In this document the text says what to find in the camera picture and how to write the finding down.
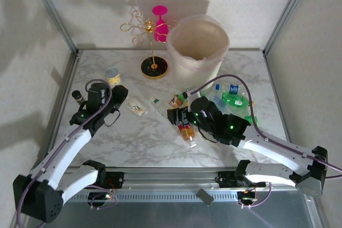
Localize orange-label drink bottle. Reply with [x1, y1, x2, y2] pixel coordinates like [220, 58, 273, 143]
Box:
[168, 93, 185, 107]

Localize amber tea bottle red label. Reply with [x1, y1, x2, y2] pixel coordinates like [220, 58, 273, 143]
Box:
[177, 124, 198, 148]

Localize clear bottle green wavy label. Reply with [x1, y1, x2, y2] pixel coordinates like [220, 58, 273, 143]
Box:
[125, 99, 149, 118]

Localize light-blue label bottle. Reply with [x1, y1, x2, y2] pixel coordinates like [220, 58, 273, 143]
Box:
[208, 95, 228, 113]

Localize long clear bottle green-white cap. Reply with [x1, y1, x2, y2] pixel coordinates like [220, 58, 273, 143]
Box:
[149, 97, 164, 115]

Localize yellow tin can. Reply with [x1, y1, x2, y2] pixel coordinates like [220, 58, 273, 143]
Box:
[104, 67, 121, 86]

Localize small dark black-capped bottle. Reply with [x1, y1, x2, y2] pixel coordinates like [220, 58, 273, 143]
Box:
[71, 90, 88, 107]

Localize pink wine glass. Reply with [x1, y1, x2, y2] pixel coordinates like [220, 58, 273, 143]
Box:
[152, 5, 169, 43]

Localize grey rectangular clip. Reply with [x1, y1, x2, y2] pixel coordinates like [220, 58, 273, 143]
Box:
[196, 188, 215, 207]

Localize grey metal sheet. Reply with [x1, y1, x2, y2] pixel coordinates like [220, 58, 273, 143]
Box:
[26, 193, 321, 228]

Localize thin black cable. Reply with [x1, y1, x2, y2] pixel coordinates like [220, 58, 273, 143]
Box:
[103, 108, 121, 128]
[197, 125, 219, 144]

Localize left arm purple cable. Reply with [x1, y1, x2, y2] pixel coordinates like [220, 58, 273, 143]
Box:
[16, 78, 119, 225]

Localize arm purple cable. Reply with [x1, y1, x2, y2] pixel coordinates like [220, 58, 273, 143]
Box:
[16, 78, 119, 225]
[188, 74, 342, 209]

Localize aluminium side rail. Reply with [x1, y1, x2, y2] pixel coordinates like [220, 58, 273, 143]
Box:
[263, 50, 292, 143]
[40, 49, 82, 170]

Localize gold wire glass rack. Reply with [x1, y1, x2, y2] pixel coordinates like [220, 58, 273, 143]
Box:
[119, 10, 178, 80]

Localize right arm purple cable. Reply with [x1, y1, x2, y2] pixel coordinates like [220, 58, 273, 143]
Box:
[188, 74, 342, 209]

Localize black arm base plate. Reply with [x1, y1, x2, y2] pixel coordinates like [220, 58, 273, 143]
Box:
[213, 170, 243, 188]
[105, 171, 125, 189]

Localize aluminium front rail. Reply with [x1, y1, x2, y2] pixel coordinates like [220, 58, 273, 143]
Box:
[61, 166, 297, 194]

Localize aluminium rear rail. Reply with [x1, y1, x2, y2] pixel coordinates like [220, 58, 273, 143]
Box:
[77, 48, 265, 53]

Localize perforated metal cable duct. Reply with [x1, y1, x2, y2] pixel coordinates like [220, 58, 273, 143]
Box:
[68, 190, 240, 203]

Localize aluminium upright post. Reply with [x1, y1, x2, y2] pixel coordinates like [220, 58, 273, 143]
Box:
[25, 0, 81, 55]
[263, 0, 315, 56]

